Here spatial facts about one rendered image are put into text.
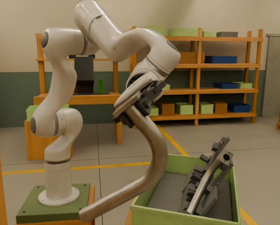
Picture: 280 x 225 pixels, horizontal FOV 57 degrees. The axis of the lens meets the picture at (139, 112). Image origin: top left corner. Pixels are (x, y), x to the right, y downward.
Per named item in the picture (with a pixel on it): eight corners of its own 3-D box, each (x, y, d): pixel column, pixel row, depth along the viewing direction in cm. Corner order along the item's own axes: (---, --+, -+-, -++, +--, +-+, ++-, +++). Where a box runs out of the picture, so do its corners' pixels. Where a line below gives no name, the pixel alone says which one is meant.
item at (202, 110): (255, 123, 631) (264, 27, 586) (133, 129, 580) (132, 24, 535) (243, 118, 683) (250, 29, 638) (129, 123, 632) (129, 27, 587)
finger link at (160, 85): (145, 86, 57) (132, 101, 54) (169, 72, 51) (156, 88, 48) (149, 90, 58) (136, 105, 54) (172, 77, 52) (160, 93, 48)
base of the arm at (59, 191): (46, 187, 135) (44, 152, 132) (83, 187, 135) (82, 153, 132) (31, 206, 116) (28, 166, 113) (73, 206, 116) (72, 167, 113)
